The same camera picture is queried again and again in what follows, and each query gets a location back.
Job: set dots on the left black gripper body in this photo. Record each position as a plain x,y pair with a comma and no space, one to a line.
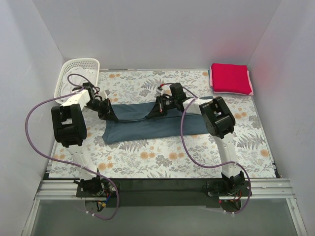
106,112

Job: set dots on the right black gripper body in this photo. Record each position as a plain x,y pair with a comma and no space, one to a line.
160,105

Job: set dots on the blue grey t shirt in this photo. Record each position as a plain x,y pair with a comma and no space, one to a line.
134,125

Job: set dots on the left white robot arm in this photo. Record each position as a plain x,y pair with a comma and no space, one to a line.
70,129

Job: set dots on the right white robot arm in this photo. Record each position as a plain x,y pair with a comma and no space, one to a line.
219,122

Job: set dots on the floral patterned table mat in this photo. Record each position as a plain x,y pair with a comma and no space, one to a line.
166,157

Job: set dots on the white t shirt in basket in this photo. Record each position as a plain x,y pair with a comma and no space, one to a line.
66,87

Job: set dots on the white plastic laundry basket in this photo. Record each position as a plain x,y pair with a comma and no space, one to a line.
86,63

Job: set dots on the red folded t shirt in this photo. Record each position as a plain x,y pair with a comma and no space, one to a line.
231,77

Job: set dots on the pink folded t shirt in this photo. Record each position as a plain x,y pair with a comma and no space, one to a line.
249,81

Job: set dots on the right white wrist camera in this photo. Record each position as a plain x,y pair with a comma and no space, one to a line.
160,90

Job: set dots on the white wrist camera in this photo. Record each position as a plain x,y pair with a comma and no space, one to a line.
103,94
160,90

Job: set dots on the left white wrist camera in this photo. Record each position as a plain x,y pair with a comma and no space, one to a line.
103,94

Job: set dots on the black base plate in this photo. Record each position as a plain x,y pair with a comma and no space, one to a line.
157,192

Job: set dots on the aluminium frame rail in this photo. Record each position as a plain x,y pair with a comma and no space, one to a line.
166,207

